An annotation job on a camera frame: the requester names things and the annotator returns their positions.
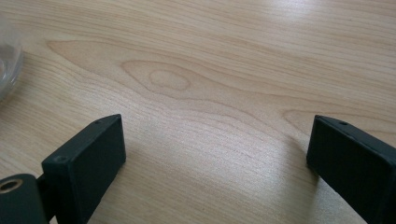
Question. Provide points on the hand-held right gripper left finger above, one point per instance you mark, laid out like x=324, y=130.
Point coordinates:
x=84, y=161

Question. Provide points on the clear glass bowl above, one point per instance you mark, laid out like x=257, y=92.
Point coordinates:
x=7, y=65

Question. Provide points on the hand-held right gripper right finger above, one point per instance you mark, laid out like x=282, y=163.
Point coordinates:
x=355, y=161

